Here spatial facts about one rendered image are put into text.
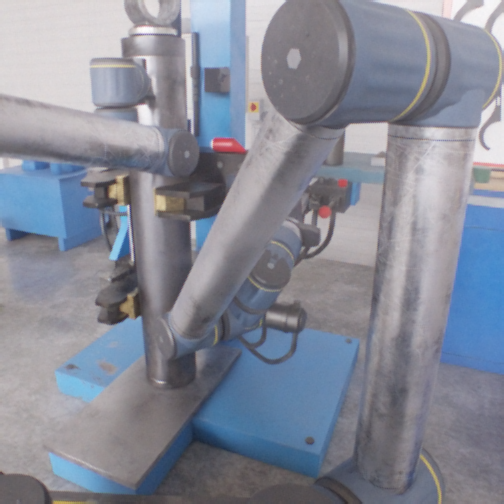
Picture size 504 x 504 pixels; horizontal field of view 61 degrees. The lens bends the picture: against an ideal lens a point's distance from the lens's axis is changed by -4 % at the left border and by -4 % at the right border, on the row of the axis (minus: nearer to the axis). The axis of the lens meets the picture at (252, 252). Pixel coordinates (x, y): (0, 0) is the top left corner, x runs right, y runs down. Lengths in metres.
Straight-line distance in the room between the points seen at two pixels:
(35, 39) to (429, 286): 4.52
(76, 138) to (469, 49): 0.63
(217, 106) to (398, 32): 1.43
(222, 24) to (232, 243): 1.32
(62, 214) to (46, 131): 3.09
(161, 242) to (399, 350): 1.03
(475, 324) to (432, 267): 1.68
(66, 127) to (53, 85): 3.94
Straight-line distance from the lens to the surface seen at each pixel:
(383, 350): 0.81
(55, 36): 4.71
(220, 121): 1.92
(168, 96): 1.52
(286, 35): 0.54
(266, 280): 0.96
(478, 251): 2.26
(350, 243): 3.55
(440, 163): 0.69
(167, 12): 1.64
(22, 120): 0.77
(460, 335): 2.43
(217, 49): 1.93
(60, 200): 3.85
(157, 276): 1.65
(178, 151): 1.00
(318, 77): 0.50
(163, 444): 1.68
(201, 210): 1.47
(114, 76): 1.11
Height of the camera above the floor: 1.32
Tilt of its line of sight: 21 degrees down
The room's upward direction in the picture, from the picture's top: 1 degrees clockwise
